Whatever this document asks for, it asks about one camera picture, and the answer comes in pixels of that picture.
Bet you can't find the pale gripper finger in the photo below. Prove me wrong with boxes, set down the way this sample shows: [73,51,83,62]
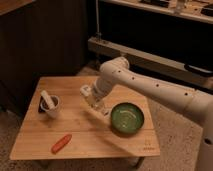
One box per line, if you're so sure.
[91,105,102,115]
[99,105,110,116]

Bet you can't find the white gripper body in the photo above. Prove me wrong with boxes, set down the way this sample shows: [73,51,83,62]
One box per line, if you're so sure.
[80,85,99,107]

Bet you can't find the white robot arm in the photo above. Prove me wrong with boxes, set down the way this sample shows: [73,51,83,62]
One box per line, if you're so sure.
[80,57,213,171]

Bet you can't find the green ceramic bowl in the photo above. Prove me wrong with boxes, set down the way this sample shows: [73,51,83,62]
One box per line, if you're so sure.
[111,102,145,134]

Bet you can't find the wooden table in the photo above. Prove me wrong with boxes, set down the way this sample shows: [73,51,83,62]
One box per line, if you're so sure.
[10,76,160,160]

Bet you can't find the orange carrot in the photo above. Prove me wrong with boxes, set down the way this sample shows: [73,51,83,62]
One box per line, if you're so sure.
[51,134,72,154]

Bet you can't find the thin metal pole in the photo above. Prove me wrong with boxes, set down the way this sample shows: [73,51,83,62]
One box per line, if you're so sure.
[95,0,101,41]

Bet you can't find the dark wooden cabinet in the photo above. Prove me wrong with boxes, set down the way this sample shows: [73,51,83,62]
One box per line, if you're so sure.
[0,0,87,111]

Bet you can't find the upper wooden shelf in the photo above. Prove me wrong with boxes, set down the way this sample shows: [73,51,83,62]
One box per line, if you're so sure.
[101,0,213,25]

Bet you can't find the long wooden bench rail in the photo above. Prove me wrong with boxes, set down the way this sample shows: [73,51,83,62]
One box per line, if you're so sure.
[88,37,213,90]

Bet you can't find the black handle on bench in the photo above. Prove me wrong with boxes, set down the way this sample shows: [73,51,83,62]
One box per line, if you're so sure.
[184,64,213,77]

